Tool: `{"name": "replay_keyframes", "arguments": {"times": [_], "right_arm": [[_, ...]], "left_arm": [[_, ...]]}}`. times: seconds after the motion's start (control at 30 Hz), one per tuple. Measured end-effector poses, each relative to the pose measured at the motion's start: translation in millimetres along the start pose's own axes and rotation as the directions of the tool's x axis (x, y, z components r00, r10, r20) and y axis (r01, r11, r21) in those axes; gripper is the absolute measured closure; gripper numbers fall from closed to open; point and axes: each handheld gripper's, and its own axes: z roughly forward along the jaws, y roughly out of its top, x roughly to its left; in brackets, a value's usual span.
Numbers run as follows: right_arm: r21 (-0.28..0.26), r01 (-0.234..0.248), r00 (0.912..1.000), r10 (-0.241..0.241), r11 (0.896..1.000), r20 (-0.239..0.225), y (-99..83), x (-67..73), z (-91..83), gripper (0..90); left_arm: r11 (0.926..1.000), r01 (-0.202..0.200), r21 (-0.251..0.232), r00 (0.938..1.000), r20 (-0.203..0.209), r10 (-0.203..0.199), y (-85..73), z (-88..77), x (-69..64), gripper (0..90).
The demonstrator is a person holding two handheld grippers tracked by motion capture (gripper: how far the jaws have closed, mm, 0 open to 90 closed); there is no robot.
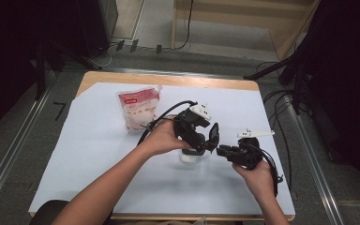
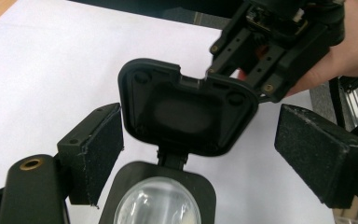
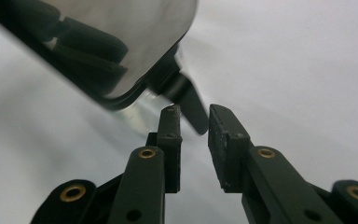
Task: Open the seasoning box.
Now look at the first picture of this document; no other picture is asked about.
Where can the light wooden shelf frame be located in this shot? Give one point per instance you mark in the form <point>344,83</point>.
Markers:
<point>287,40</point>

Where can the black tripod stand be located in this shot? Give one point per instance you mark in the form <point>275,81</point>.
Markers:
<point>272,68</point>

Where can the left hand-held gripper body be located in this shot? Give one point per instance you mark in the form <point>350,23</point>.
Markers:
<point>186,123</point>

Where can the metal floor rail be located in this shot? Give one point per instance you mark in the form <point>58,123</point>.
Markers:
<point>317,168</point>
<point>9,156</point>

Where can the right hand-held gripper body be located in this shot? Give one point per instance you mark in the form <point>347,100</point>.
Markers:
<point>250,154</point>

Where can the person's left hand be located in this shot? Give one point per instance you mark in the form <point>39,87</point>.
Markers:
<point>162,139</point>

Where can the red and white pouch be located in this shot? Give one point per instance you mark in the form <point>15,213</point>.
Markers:
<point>139,109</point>

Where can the black chair part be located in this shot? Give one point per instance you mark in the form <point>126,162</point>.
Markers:
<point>48,212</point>

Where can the white table cover sheet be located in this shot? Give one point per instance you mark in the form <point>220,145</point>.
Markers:
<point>100,156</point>

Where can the person's right hand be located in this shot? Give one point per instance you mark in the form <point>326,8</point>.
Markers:
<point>259,181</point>

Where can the black cabinet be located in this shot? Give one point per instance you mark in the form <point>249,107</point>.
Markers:
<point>97,22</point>

